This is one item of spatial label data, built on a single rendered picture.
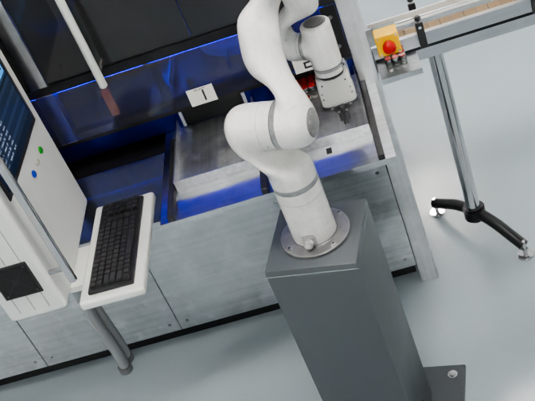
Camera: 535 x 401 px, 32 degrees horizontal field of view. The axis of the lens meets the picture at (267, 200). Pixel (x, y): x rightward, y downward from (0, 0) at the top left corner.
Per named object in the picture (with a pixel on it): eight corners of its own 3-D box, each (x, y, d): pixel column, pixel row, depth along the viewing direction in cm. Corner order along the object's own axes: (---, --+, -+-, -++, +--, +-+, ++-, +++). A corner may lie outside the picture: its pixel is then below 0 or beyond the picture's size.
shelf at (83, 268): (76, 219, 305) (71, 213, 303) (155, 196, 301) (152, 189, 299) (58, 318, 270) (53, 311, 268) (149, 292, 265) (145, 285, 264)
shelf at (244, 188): (167, 138, 309) (165, 133, 308) (372, 74, 298) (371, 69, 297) (162, 230, 271) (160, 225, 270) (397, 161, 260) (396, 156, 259)
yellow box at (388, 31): (376, 47, 291) (370, 27, 287) (399, 40, 290) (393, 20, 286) (380, 59, 285) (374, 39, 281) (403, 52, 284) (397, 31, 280)
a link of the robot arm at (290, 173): (310, 196, 230) (280, 118, 216) (243, 198, 238) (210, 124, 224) (323, 165, 239) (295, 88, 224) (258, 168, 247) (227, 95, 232)
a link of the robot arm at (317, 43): (306, 72, 259) (337, 69, 255) (291, 32, 251) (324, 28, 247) (314, 56, 264) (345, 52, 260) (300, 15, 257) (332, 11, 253)
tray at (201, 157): (179, 128, 307) (175, 120, 305) (255, 105, 303) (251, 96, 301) (177, 191, 280) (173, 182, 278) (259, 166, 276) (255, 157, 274)
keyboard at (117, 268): (103, 208, 299) (100, 203, 298) (144, 197, 297) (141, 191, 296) (88, 296, 268) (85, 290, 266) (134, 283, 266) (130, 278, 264)
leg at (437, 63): (462, 214, 353) (417, 43, 308) (485, 208, 352) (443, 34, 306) (466, 229, 346) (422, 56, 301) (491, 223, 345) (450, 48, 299)
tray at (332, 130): (278, 98, 302) (275, 89, 300) (356, 74, 298) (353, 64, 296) (285, 158, 275) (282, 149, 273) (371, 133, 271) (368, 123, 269)
